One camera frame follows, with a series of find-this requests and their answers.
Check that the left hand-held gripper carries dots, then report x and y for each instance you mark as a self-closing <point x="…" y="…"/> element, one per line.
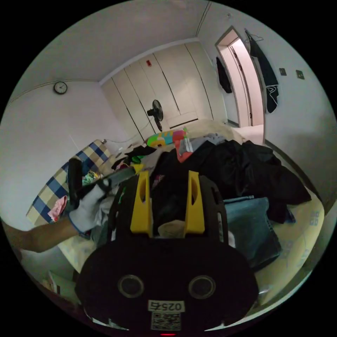
<point x="121" y="176"/>

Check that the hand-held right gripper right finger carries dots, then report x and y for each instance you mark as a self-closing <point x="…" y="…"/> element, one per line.
<point x="195" y="213"/>

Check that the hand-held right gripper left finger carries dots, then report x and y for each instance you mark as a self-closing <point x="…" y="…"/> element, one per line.
<point x="141" y="210"/>

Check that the person's left forearm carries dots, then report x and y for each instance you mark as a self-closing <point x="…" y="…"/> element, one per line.
<point x="44" y="237"/>

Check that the colourful printed pillow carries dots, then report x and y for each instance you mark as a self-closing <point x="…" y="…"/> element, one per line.
<point x="163" y="138"/>

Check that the folded blue jeans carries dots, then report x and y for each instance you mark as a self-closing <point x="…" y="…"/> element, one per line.
<point x="250" y="229"/>

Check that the black standing fan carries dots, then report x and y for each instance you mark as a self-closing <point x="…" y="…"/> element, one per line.
<point x="157" y="110"/>

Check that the pile of clothes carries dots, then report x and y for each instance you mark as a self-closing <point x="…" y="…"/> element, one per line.
<point x="244" y="168"/>

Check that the pink garment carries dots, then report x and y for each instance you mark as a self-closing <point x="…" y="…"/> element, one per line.
<point x="58" y="210"/>

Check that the cream built-in cupboard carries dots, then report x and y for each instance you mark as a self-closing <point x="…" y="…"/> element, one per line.
<point x="168" y="89"/>

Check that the blue beige checked cushion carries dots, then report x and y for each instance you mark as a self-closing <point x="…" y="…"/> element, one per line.
<point x="52" y="189"/>

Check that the bed with yellowish printed mat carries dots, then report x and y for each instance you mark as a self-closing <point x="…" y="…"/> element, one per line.
<point x="302" y="237"/>

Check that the small dark hanging garment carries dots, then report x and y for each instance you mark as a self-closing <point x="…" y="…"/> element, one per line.
<point x="223" y="76"/>

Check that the long dark hanging garment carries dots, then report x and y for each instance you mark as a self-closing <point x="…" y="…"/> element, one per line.
<point x="267" y="79"/>

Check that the round wall clock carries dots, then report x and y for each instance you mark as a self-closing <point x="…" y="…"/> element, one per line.
<point x="60" y="87"/>

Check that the white door frame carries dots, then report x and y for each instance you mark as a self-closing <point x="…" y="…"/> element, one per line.
<point x="243" y="84"/>

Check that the dark wall switch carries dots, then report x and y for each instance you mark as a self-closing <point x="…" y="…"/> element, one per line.
<point x="300" y="74"/>
<point x="282" y="71"/>

